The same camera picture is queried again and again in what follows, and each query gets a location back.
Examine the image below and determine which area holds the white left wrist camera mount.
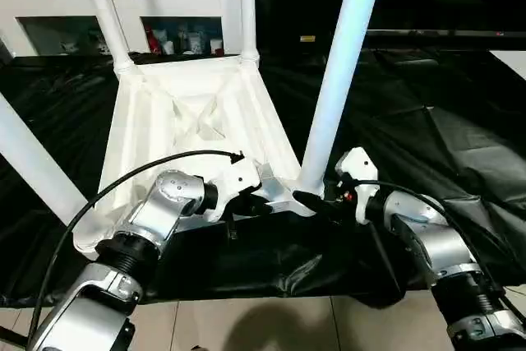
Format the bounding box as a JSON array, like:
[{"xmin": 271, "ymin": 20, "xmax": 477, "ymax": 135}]
[{"xmin": 207, "ymin": 157, "xmax": 262, "ymax": 224}]

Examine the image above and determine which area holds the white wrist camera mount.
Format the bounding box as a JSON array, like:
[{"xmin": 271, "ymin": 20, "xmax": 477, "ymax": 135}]
[
  {"xmin": 207, "ymin": 157, "xmax": 262, "ymax": 224},
  {"xmin": 335, "ymin": 147, "xmax": 379, "ymax": 224}
]

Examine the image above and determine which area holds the white flat board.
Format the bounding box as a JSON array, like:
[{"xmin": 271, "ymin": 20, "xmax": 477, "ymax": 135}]
[{"xmin": 488, "ymin": 49, "xmax": 526, "ymax": 76}]

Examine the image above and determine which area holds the black metal rail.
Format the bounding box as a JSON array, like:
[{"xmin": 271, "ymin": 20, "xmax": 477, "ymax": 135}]
[{"xmin": 365, "ymin": 29, "xmax": 526, "ymax": 39}]

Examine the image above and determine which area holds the red packet in cabinet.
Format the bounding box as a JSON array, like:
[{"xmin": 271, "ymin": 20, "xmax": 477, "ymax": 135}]
[{"xmin": 145, "ymin": 25, "xmax": 161, "ymax": 54}]

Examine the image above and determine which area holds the black metal table leg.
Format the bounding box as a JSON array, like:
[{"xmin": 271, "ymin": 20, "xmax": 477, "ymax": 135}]
[{"xmin": 0, "ymin": 326, "xmax": 25, "ymax": 346}]

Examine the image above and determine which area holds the white cabinet with glass doors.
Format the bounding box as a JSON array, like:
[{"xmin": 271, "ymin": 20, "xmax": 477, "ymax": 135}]
[{"xmin": 0, "ymin": 0, "xmax": 243, "ymax": 58}]

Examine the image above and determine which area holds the black mat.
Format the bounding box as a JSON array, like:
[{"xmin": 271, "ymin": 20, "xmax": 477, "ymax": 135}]
[{"xmin": 0, "ymin": 44, "xmax": 526, "ymax": 309}]

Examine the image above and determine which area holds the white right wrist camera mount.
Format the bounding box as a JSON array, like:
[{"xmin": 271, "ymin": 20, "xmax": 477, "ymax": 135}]
[{"xmin": 335, "ymin": 147, "xmax": 379, "ymax": 224}]

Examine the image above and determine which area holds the white plastic table top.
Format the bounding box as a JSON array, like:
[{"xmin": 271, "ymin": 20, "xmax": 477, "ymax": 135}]
[{"xmin": 73, "ymin": 54, "xmax": 325, "ymax": 257}]

